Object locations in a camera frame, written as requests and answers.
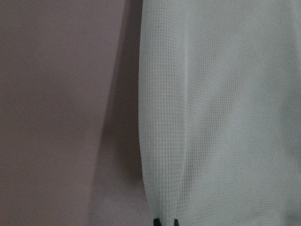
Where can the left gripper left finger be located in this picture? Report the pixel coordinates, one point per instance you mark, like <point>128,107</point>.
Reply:
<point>156,222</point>

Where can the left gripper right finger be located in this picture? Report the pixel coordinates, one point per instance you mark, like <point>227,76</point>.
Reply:
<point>176,223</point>

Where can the olive green long-sleeve shirt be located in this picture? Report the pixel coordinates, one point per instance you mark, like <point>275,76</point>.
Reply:
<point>219,111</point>

